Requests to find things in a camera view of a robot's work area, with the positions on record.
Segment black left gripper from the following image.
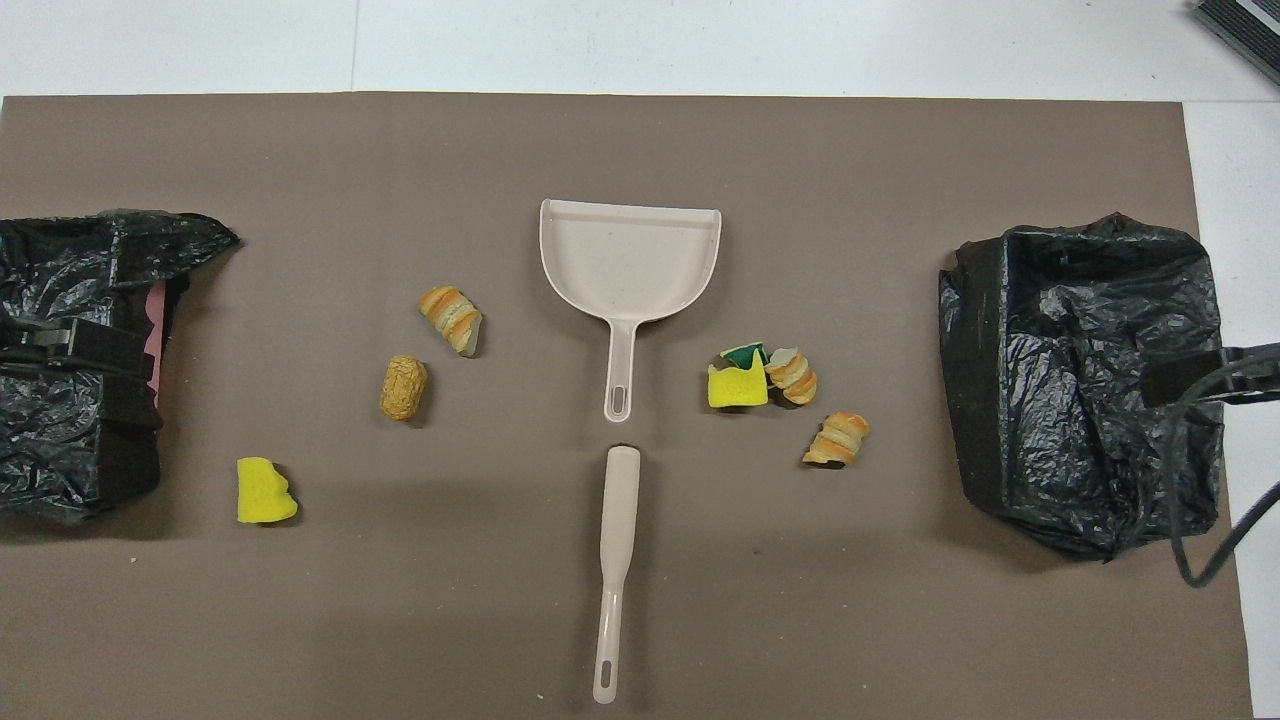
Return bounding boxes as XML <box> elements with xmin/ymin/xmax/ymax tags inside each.
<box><xmin>0</xmin><ymin>318</ymin><xmax>157</xmax><ymax>379</ymax></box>

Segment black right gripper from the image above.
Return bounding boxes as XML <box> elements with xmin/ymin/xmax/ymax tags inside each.
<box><xmin>1143</xmin><ymin>342</ymin><xmax>1280</xmax><ymax>407</ymax></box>

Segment plain yellow sponge piece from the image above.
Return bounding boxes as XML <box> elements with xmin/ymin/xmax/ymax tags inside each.
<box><xmin>236</xmin><ymin>457</ymin><xmax>300</xmax><ymax>526</ymax></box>

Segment brown peanut shaped bread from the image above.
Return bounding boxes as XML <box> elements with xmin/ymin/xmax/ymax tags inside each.
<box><xmin>379</xmin><ymin>355</ymin><xmax>429</xmax><ymax>423</ymax></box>

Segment striped croissant piece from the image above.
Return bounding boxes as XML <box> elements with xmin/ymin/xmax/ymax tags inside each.
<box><xmin>765</xmin><ymin>347</ymin><xmax>819</xmax><ymax>406</ymax></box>
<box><xmin>802</xmin><ymin>411</ymin><xmax>872</xmax><ymax>468</ymax></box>
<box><xmin>418</xmin><ymin>285</ymin><xmax>484</xmax><ymax>358</ymax></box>

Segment embossed yellow sponge piece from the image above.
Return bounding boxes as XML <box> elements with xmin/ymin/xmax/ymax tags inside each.
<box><xmin>707</xmin><ymin>363</ymin><xmax>770</xmax><ymax>409</ymax></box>

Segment beige plastic dustpan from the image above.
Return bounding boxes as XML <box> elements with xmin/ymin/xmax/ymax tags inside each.
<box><xmin>539</xmin><ymin>198</ymin><xmax>723</xmax><ymax>424</ymax></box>

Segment beige hand brush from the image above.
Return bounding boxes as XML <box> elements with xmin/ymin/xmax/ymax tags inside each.
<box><xmin>592</xmin><ymin>446</ymin><xmax>642</xmax><ymax>705</ymax></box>

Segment black bag lined pink bin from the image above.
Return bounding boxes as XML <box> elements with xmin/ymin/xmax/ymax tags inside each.
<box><xmin>0</xmin><ymin>208</ymin><xmax>242</xmax><ymax>528</ymax></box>

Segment dark ridged panel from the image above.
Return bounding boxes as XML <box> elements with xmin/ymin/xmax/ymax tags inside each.
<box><xmin>1192</xmin><ymin>0</ymin><xmax>1280</xmax><ymax>86</ymax></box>

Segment brown table mat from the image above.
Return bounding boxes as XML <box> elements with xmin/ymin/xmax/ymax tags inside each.
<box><xmin>0</xmin><ymin>92</ymin><xmax>1256</xmax><ymax>720</ymax></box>

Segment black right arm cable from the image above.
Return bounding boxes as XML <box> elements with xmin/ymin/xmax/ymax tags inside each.
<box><xmin>1160</xmin><ymin>360</ymin><xmax>1280</xmax><ymax>589</ymax></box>

